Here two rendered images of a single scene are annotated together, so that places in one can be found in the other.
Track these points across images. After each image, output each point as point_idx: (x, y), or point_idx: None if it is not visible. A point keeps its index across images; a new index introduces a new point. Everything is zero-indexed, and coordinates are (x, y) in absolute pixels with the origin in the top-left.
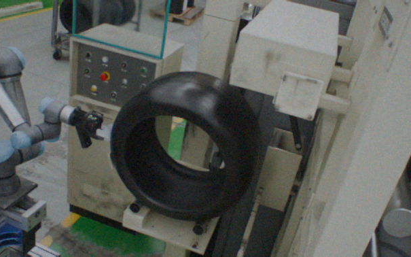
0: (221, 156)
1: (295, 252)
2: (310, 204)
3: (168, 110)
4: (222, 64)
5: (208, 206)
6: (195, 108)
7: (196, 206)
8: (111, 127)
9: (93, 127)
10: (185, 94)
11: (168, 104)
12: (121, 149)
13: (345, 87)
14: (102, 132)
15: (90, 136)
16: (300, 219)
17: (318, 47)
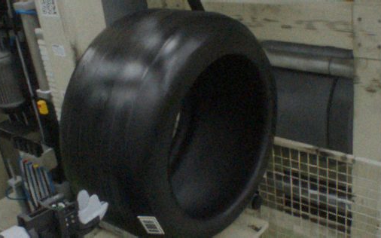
0: (63, 179)
1: None
2: None
3: (202, 60)
4: (99, 5)
5: (266, 154)
6: (223, 32)
7: (249, 172)
8: (83, 196)
9: (74, 218)
10: (197, 25)
11: (198, 51)
12: (166, 184)
13: None
14: (89, 211)
15: (83, 234)
16: (371, 54)
17: None
